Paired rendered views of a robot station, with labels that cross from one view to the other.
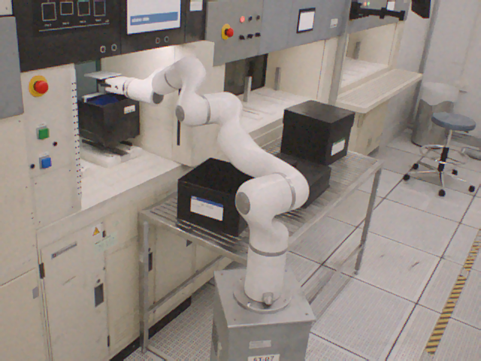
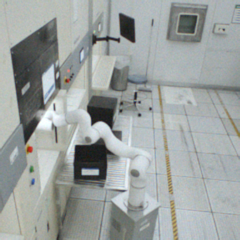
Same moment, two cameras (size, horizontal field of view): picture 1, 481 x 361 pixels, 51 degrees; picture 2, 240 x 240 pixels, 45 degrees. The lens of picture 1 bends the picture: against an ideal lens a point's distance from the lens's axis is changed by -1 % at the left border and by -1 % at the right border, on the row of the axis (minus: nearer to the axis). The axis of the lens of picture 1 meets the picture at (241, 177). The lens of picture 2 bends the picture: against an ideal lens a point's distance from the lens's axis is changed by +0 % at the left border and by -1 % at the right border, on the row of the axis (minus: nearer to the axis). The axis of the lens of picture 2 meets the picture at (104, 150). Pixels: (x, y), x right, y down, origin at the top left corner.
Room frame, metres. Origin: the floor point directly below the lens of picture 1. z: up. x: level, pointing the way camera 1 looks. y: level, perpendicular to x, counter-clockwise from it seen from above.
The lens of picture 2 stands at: (-0.04, 0.86, 2.34)
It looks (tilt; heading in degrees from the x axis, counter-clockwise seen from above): 34 degrees down; 334
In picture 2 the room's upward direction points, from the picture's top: 3 degrees clockwise
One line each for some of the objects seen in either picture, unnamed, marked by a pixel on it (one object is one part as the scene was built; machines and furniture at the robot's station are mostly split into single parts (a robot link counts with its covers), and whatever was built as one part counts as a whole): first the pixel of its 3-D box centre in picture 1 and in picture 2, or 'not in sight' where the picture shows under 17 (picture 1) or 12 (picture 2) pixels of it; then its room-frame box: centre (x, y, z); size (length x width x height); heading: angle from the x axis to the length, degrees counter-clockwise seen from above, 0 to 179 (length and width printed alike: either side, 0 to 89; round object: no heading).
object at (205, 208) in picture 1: (222, 195); (90, 162); (1.84, 0.07, 0.85); 0.28 x 0.28 x 0.17; 67
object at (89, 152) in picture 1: (109, 150); not in sight; (2.08, 0.60, 0.89); 0.22 x 0.21 x 0.04; 59
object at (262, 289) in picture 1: (264, 270); (137, 192); (1.33, -0.10, 0.85); 0.19 x 0.19 x 0.18
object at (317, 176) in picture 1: (291, 175); (107, 140); (2.14, -0.23, 0.83); 0.29 x 0.29 x 0.13; 61
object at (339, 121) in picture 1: (316, 132); (102, 112); (2.59, -0.38, 0.89); 0.29 x 0.29 x 0.25; 54
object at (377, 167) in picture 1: (271, 249); (99, 173); (2.19, -0.19, 0.38); 1.30 x 0.60 x 0.76; 149
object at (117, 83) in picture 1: (122, 85); not in sight; (2.03, 0.53, 1.21); 0.11 x 0.10 x 0.07; 56
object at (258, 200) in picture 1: (264, 214); (138, 173); (1.31, -0.08, 1.07); 0.19 x 0.12 x 0.24; 130
